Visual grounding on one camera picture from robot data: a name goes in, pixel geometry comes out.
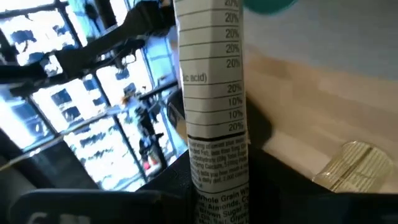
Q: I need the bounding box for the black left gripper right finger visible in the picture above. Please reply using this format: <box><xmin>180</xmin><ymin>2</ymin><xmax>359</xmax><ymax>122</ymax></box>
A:
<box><xmin>248</xmin><ymin>145</ymin><xmax>398</xmax><ymax>224</ymax></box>

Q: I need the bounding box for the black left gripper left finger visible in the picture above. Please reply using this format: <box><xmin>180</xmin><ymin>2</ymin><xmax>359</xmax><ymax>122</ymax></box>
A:
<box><xmin>8</xmin><ymin>157</ymin><xmax>197</xmax><ymax>224</ymax></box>

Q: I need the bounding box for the purple raisin cereal box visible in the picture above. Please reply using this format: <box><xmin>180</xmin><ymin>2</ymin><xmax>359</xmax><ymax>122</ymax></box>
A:
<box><xmin>172</xmin><ymin>0</ymin><xmax>251</xmax><ymax>224</ymax></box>

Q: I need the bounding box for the person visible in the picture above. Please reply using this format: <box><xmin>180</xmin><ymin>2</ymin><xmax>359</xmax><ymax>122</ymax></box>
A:
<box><xmin>135</xmin><ymin>96</ymin><xmax>161</xmax><ymax>170</ymax></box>

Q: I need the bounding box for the teal bowl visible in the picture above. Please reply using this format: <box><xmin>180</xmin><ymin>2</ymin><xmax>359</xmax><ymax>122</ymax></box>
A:
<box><xmin>242</xmin><ymin>0</ymin><xmax>299</xmax><ymax>15</ymax></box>

